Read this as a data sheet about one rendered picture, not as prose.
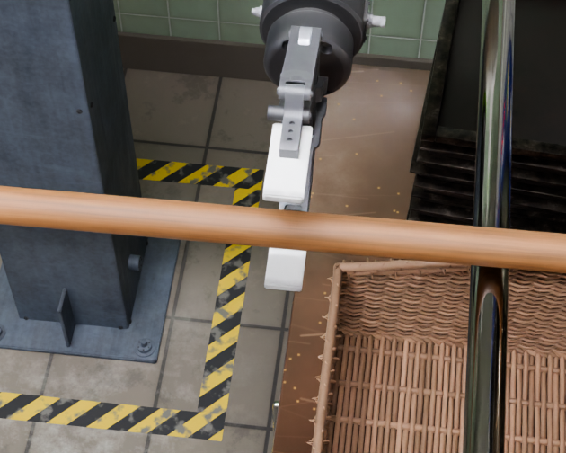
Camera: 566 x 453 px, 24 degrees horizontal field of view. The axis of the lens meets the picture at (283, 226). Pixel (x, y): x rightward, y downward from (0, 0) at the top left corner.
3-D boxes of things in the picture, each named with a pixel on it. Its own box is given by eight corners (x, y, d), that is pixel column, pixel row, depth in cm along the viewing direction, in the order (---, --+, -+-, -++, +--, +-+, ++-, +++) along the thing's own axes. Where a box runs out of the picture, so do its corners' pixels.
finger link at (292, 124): (305, 108, 100) (305, 81, 98) (298, 159, 97) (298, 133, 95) (286, 106, 100) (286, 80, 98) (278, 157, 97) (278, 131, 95)
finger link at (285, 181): (312, 131, 99) (313, 125, 99) (303, 204, 95) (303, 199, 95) (273, 128, 100) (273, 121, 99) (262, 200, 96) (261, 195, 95)
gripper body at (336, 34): (357, 4, 109) (348, 87, 104) (352, 74, 116) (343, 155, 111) (267, -3, 110) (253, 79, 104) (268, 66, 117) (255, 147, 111)
